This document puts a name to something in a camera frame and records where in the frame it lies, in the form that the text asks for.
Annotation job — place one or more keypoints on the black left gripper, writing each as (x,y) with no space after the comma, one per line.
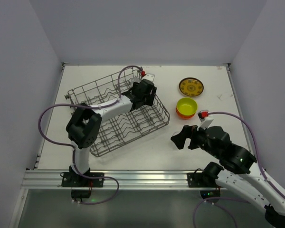
(148,94)

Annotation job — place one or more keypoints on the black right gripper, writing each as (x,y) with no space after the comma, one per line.
(191,137)

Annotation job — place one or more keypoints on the orange bowl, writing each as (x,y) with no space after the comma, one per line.
(185,112)

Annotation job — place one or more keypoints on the lime green bowl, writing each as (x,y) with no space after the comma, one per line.
(187,102)

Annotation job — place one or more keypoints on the grey wire dish rack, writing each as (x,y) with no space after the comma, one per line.
(124,128)

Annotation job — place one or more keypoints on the yellow patterned plate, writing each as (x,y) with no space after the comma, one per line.
(191,87)

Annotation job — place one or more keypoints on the clear glass cup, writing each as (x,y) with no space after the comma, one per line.
(134,79)
(176,139)

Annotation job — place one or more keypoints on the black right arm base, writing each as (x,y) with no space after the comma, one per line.
(206,178)

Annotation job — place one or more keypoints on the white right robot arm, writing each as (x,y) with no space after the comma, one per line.
(237,170)

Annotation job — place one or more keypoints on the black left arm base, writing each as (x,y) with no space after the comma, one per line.
(81,186)

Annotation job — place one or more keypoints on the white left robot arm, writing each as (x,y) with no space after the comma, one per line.
(84,125)

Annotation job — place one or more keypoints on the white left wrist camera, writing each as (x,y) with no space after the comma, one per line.
(148,76)

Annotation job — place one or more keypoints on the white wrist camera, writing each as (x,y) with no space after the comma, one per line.
(205,119)
(148,76)

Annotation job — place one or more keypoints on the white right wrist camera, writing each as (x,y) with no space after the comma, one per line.
(205,119)

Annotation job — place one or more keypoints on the aluminium mounting rail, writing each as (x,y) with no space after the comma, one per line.
(125,180)

